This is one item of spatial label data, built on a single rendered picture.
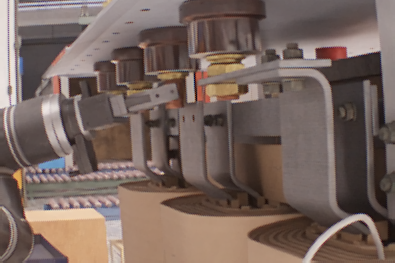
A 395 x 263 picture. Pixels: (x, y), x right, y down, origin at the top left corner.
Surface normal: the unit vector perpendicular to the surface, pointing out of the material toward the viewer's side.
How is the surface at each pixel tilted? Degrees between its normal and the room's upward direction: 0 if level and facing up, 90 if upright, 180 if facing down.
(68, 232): 90
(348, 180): 90
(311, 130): 90
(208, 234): 90
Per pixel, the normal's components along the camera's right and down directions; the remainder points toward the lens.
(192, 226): -0.87, 0.04
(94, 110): -0.08, -0.01
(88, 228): 0.26, -0.04
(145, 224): -0.69, 0.03
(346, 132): -0.96, 0.05
